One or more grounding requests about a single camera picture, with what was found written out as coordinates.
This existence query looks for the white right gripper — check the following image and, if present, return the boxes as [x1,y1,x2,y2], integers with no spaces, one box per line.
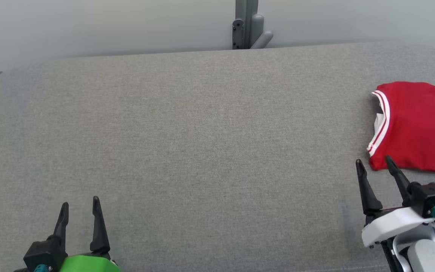
[355,155,435,249]

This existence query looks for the grey metal post bracket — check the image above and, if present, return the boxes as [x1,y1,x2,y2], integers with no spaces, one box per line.
[232,0,274,50]

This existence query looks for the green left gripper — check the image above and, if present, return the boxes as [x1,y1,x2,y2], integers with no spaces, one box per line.
[52,196,122,272]

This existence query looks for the red jersey with white sleeves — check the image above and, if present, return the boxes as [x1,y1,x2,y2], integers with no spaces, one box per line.
[367,81,435,177]

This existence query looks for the grey fabric sofa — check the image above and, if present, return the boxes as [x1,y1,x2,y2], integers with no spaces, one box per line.
[0,41,435,272]

